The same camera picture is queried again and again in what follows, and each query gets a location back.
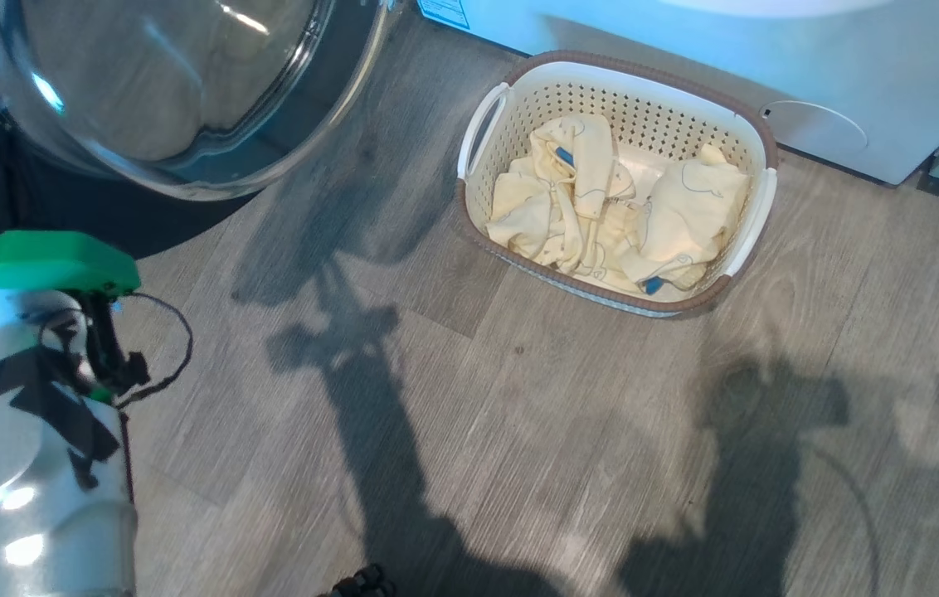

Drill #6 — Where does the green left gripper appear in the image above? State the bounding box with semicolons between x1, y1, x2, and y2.
0;231;141;303

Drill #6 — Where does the washing machine glass door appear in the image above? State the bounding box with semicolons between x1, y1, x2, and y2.
0;0;404;266

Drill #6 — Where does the pale yellow printed garment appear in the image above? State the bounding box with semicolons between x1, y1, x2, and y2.
486;114;638;274
602;145;751;301

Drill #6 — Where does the round white filter access cover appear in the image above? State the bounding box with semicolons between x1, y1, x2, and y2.
760;101;868;156

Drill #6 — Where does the white perforated laundry basket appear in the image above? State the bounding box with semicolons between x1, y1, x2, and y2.
455;50;779;318

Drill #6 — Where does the blue white energy label sticker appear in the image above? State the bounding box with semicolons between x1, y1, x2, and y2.
418;0;470;30

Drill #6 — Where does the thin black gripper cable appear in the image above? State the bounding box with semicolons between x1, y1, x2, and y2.
109;290;194;407

